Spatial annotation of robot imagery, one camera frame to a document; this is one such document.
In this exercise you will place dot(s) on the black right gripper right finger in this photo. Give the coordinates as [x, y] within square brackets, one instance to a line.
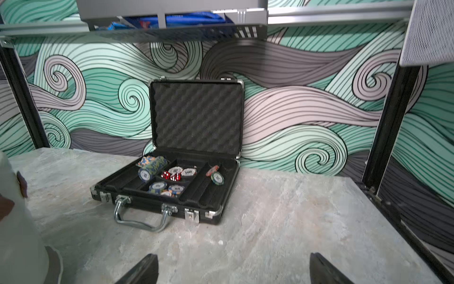
[323, 272]

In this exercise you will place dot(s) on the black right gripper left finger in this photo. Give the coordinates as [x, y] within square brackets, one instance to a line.
[146, 271]

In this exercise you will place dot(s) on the white ceramic pot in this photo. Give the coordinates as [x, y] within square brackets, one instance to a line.
[25, 258]

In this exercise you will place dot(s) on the red dice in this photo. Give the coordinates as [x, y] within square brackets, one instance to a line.
[175, 177]

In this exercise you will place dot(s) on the stack of poker chips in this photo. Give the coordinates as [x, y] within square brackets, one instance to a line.
[149, 166]

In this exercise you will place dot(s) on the green white poker chip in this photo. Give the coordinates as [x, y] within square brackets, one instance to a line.
[217, 178]

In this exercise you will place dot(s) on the black poker chip case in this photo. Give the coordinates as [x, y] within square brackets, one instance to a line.
[197, 125]

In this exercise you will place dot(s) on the blue item in tray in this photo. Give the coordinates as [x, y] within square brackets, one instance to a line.
[177, 20]

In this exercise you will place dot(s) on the white perforated panel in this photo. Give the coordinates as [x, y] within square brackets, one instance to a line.
[430, 34]

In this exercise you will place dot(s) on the black wall shelf tray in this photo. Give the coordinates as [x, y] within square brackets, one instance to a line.
[249, 18]

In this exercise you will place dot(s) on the aluminium wall rail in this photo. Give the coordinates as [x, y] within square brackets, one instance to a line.
[387, 11]

